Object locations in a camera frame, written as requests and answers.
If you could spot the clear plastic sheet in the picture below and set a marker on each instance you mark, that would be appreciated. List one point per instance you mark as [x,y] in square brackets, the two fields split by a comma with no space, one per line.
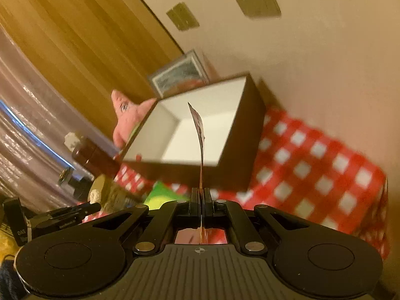
[25,115]

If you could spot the small white object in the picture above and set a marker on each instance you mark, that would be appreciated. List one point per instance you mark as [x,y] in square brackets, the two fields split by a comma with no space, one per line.
[72,139]

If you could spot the dark brown container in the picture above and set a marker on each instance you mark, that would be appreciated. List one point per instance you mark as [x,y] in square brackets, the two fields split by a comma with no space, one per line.
[93,157]

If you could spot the small beige wall switch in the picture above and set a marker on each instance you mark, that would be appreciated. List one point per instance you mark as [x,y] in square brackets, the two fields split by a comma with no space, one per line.
[182,17]

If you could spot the green tissue pack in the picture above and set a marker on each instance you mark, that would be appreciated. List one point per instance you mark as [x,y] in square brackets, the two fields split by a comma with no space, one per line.
[159,197]

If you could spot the framed picture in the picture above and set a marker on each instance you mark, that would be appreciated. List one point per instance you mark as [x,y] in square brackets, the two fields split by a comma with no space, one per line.
[178,75]

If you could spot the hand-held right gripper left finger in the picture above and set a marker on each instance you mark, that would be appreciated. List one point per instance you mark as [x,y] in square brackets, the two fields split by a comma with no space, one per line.
[195,203]

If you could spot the wooden door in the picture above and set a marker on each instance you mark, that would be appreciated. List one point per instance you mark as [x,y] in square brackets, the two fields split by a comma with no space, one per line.
[78,37]

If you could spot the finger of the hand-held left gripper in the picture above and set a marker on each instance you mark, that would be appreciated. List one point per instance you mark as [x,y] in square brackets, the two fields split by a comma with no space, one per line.
[72,214]

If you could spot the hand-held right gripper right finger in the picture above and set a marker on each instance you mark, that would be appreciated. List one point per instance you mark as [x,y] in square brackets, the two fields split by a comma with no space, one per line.
[209,203]

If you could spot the clear cashew nut jar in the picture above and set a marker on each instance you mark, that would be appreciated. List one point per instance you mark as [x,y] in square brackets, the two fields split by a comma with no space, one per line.
[112,193]

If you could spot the thin orange red packet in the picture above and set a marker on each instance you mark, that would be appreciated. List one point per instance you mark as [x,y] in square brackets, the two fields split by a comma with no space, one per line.
[199,137]

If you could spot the brown box with white inside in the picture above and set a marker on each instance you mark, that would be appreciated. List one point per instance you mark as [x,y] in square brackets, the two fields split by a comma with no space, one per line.
[243,150]

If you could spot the red white checkered tablecloth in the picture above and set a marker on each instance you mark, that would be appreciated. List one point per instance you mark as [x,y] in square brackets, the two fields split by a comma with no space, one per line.
[312,168]

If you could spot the pink starfish plush toy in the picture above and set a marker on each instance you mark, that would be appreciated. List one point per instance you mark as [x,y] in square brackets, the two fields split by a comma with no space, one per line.
[125,125]

